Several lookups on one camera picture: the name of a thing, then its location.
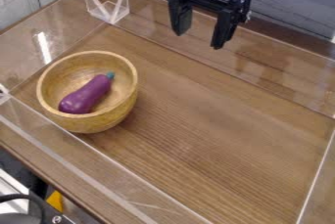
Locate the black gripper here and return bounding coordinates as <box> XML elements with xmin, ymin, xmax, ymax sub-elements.
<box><xmin>167</xmin><ymin>0</ymin><xmax>252</xmax><ymax>50</ymax></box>

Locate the purple toy eggplant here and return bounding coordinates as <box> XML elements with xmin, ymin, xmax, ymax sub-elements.
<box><xmin>59</xmin><ymin>72</ymin><xmax>115</xmax><ymax>114</ymax></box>

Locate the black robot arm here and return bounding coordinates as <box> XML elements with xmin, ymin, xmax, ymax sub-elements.
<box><xmin>167</xmin><ymin>0</ymin><xmax>252</xmax><ymax>50</ymax></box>

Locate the brown wooden bowl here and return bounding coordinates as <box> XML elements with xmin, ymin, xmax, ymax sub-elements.
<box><xmin>36</xmin><ymin>51</ymin><xmax>139</xmax><ymax>133</ymax></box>

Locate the yellow label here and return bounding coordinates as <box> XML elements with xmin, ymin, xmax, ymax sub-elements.
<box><xmin>47</xmin><ymin>191</ymin><xmax>63</xmax><ymax>212</ymax></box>

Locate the clear acrylic corner bracket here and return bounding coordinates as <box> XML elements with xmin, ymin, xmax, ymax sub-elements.
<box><xmin>84</xmin><ymin>0</ymin><xmax>130</xmax><ymax>24</ymax></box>

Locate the black cable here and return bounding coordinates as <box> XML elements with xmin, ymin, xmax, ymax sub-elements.
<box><xmin>0</xmin><ymin>194</ymin><xmax>47</xmax><ymax>224</ymax></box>

